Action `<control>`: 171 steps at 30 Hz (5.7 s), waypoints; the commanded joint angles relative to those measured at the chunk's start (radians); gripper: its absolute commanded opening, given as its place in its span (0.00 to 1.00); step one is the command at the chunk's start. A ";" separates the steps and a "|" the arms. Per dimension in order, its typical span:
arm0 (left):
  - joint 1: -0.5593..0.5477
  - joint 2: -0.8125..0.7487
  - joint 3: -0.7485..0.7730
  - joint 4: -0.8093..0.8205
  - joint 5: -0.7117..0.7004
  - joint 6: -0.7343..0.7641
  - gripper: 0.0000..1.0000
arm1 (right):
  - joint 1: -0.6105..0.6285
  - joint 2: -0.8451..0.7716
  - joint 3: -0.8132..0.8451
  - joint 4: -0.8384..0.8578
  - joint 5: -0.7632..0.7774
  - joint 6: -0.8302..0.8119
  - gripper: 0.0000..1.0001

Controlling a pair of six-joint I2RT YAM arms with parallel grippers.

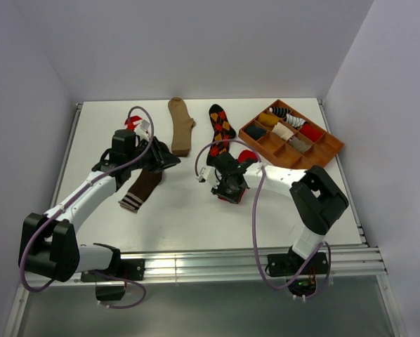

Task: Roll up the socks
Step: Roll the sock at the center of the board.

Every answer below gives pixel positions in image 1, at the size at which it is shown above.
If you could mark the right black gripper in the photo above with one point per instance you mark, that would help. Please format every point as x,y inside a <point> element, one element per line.
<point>218,190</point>

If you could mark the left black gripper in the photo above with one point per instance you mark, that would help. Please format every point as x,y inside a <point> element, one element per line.
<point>161,158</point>

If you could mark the red patterned sock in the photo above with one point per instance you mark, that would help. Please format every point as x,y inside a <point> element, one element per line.
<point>247,156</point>

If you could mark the navy blue sock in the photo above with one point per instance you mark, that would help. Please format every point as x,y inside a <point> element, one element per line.
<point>255,132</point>

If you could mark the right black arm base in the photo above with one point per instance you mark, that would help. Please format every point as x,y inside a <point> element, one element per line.
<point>287,264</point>

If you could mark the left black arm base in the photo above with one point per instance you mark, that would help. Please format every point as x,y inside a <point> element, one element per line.
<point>112,284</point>

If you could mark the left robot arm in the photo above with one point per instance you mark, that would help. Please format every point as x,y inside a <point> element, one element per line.
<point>49,244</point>

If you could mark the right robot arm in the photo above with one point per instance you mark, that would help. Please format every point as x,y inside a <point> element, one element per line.
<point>317,198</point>

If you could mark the brown striped-cuff sock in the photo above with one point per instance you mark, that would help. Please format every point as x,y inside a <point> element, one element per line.
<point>140,191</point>

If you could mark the tan sock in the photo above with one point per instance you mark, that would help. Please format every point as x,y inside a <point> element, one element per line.
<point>183,124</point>

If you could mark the black argyle sock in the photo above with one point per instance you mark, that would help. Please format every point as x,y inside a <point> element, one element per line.
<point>223,132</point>

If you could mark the red white striped sock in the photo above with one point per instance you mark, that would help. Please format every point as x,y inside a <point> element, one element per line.
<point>132,122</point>

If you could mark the mustard rolled sock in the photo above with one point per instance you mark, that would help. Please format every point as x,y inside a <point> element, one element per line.
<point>267,120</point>

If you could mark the orange compartment tray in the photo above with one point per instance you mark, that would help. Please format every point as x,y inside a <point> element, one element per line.
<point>280,153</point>

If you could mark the cream rolled sock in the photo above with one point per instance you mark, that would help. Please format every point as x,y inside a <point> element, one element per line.
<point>283,132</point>

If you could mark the black white striped rolled sock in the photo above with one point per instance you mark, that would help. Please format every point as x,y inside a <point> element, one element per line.
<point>280,112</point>

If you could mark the white grey striped rolled sock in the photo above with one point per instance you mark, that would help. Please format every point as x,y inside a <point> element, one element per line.
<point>295,122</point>

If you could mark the red rolled sock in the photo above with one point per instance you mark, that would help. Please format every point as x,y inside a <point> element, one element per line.
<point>311,133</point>

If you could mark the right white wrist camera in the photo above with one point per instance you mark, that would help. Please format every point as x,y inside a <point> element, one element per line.
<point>207,174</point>

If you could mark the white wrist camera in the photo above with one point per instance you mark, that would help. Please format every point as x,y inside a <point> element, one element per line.
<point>207,174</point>
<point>144,125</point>

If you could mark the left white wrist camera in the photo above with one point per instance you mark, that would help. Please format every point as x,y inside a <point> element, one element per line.
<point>144,125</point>

